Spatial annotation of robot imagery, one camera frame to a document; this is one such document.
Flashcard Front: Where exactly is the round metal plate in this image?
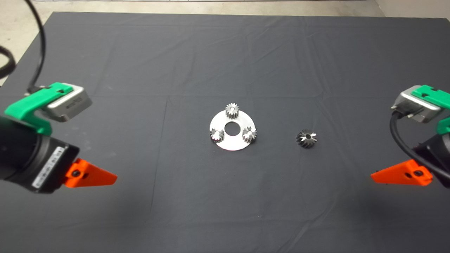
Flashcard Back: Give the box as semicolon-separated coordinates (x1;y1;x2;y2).
210;110;256;151

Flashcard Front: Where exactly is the large dark steel gear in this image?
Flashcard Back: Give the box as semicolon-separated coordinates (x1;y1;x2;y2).
296;129;318;149

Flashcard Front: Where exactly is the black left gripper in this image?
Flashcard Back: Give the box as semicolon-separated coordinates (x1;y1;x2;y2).
33;135;118;194

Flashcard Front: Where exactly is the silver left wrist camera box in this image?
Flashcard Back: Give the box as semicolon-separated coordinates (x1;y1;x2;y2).
46;84;93;123

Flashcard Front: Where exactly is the black right camera cable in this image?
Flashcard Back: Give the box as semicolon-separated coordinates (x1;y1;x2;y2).
389;112;450;180

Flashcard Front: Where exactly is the green left camera mount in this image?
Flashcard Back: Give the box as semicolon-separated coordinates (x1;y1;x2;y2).
4;83;74;136

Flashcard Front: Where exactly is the green right camera mount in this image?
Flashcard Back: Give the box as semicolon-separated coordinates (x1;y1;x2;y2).
411;85;450;135

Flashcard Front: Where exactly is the thin black left camera cable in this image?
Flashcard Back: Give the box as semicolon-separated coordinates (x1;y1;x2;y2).
24;0;47;93

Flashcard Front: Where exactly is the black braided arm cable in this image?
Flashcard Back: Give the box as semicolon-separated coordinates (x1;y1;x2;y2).
0;46;17;79

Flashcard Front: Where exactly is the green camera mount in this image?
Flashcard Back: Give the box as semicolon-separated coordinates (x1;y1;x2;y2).
4;83;74;136
411;85;450;135

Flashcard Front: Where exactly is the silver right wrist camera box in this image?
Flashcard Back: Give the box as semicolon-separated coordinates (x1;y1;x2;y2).
391;85;443;123

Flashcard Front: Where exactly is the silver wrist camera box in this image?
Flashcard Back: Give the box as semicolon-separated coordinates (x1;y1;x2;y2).
391;85;443;123
46;84;93;123

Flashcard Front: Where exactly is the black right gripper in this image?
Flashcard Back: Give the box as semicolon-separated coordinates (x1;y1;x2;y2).
371;133;450;189

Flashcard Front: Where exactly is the dark grey table cloth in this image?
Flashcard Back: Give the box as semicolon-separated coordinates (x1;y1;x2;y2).
0;11;450;253

